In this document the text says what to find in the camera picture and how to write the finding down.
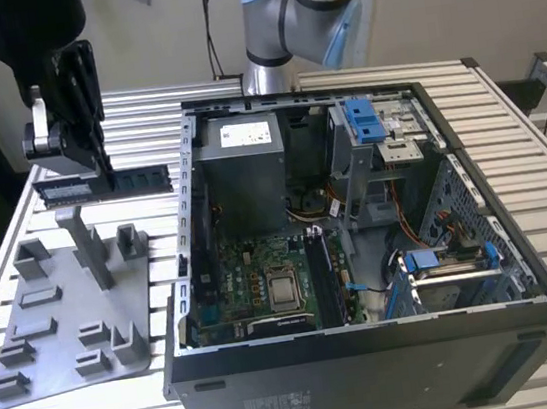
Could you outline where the blue plastic drive bracket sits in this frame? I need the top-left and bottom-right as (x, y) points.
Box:
(343, 93), (389, 149)

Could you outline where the yellow black power cable bundle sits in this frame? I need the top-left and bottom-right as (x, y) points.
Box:
(284, 183), (345, 227)

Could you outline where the perforated metal disk bay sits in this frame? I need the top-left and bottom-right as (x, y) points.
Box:
(408, 145), (542, 314)

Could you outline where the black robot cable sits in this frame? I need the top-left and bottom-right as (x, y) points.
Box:
(199, 0), (233, 82)

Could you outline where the black PC case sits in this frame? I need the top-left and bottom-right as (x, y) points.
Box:
(125, 52), (547, 409)

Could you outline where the green motherboard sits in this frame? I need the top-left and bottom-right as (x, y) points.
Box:
(182, 223), (371, 350)

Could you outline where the orange wire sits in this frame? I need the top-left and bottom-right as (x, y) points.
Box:
(388, 175), (442, 254)

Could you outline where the silver CPU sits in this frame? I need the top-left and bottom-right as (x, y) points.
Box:
(268, 274), (301, 310)

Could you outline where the black case fan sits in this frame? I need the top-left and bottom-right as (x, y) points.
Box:
(184, 185), (223, 296)

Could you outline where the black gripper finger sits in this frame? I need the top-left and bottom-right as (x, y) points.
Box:
(22, 115), (100, 186)
(50, 38), (117, 198)

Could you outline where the black box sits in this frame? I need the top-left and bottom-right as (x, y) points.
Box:
(495, 75), (547, 121)

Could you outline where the hard disk in blue carrier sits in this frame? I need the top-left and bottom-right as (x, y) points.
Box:
(378, 237), (513, 322)

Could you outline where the CPU socket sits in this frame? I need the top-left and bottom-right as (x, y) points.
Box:
(259, 261), (307, 316)

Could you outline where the black graphics card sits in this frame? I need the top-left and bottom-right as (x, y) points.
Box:
(245, 311), (320, 341)

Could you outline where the grey parts rack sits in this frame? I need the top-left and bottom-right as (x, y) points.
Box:
(0, 196), (171, 409)

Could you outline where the green RAM stick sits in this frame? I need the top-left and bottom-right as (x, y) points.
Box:
(29, 161), (176, 213)
(315, 230), (347, 328)

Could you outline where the black wire with blue plug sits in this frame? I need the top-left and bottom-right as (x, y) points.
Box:
(345, 276), (397, 302)

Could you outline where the grey metal drive cage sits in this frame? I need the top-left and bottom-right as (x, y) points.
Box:
(320, 86), (452, 230)

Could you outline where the grey power supply unit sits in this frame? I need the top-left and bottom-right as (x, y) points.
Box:
(190, 110), (296, 243)

